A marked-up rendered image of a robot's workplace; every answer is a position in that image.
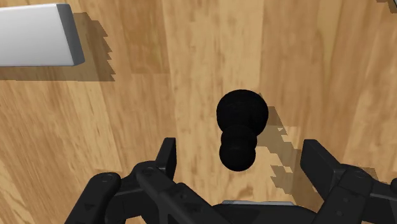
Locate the white flat box grey edge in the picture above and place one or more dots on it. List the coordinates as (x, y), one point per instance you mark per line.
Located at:
(34, 34)

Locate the black rounded figure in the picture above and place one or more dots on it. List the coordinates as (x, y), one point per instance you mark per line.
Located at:
(240, 130)

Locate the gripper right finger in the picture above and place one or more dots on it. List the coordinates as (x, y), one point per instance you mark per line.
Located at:
(344, 189)

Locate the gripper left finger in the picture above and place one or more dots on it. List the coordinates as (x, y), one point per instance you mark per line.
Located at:
(161, 189)

